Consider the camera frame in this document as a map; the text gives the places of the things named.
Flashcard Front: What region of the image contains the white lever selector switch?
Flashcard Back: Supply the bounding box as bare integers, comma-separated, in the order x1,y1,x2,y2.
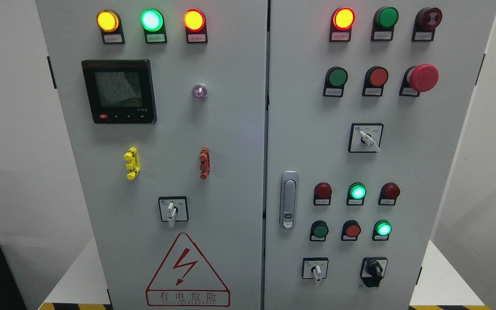
348,122,384,153
158,196,189,228
302,257,329,282

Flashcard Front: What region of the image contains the red terminal clip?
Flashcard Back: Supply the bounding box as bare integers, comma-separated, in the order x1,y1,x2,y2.
199,147,211,180

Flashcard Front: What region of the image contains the clear round lamp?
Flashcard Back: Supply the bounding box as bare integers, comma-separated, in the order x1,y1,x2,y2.
191,83,208,101

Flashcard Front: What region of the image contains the dark red indicator light left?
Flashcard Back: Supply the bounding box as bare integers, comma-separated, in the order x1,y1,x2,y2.
313,182,332,206

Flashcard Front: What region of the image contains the dark red indicator light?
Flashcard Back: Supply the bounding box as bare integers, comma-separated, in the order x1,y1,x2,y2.
378,182,401,206
313,182,332,206

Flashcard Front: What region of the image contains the left grey cabinet door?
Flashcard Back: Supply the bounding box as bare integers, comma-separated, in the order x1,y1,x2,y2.
36,0,268,310

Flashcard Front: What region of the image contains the grey cabinet door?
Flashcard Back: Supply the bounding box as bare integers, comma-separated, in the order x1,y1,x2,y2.
36,0,268,310
264,0,496,310

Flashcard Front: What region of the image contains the green lit indicator light middle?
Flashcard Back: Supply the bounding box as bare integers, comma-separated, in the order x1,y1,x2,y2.
346,182,367,206

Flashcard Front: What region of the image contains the green lit indicator light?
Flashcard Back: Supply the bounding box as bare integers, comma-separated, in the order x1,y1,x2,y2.
140,8,167,44
346,182,367,206

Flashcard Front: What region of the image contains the yellow terminal clip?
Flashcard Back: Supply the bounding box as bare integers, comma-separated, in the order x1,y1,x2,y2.
123,147,140,180

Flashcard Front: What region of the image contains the green push button upper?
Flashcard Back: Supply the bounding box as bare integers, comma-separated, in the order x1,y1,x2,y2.
323,66,348,97

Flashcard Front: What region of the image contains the red push button lower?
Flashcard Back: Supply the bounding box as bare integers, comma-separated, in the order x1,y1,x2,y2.
341,220,361,241

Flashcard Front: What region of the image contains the red push button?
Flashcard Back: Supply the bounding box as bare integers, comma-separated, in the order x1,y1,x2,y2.
362,65,388,97
341,220,361,241

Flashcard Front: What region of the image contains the right grey cabinet door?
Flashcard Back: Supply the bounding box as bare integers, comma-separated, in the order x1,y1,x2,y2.
264,0,496,310

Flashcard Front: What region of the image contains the red electrical hazard warning sticker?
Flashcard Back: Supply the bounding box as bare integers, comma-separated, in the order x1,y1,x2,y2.
146,232,231,307

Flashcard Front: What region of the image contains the black digital power meter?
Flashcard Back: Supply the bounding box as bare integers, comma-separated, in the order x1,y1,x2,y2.
81,59,157,124

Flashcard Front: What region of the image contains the orange red-ringed indicator light left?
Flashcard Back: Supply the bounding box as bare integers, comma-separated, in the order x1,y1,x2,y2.
183,8,208,43

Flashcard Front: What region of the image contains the orange red-ringed indicator light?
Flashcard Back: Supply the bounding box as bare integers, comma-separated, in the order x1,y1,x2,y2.
329,6,356,42
183,8,208,43

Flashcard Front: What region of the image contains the dark red indicator light right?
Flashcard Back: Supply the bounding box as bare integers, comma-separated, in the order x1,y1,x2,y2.
378,182,401,206

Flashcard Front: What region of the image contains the red push button upper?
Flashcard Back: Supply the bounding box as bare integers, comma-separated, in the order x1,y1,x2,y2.
362,65,388,97

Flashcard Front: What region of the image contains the green lit push button lower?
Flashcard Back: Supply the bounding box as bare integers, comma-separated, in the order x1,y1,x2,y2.
372,220,392,241

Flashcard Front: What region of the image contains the green lit indicator light left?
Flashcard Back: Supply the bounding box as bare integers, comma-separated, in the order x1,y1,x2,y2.
140,8,167,44

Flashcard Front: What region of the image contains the orange red-ringed indicator light right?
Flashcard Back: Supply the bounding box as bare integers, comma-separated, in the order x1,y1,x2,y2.
329,6,356,42

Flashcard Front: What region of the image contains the red emergency stop mushroom button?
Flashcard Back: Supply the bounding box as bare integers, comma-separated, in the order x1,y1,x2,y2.
399,64,439,97

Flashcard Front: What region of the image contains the yellow indicator light top left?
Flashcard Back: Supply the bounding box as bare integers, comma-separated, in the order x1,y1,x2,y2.
96,9,125,44

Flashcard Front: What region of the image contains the green indicator light top right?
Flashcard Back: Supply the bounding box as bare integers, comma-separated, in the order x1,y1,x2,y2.
371,6,399,41

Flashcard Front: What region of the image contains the dark red buzzer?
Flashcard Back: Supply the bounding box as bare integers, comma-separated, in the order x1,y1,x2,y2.
412,7,443,42

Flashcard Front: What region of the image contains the white platform with hazard stripe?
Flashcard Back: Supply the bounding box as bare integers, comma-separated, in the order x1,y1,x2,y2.
40,238,489,310

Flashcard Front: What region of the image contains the silver door latch handle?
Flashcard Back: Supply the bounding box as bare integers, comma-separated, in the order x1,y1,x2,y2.
279,171,299,229

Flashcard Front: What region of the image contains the black knob selector switch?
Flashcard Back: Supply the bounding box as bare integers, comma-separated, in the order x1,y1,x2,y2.
360,257,388,287

